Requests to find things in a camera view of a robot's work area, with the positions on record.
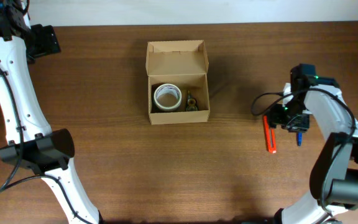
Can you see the brown cardboard box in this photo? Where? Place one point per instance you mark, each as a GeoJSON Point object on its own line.
{"type": "Point", "coordinates": [183, 63]}

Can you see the white masking tape roll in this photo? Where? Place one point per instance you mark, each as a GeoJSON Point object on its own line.
{"type": "Point", "coordinates": [167, 97]}

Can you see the blue ballpoint pen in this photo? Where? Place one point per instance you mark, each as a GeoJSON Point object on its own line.
{"type": "Point", "coordinates": [299, 139]}

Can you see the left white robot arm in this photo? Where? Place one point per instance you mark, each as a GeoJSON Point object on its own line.
{"type": "Point", "coordinates": [33, 148]}

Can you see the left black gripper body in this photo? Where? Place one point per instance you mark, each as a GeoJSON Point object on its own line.
{"type": "Point", "coordinates": [40, 43]}

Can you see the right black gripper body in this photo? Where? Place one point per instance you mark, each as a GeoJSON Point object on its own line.
{"type": "Point", "coordinates": [291, 117]}

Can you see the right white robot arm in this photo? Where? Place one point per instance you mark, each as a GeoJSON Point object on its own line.
{"type": "Point", "coordinates": [333, 184]}

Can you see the orange utility knife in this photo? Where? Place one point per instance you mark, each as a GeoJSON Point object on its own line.
{"type": "Point", "coordinates": [269, 136]}

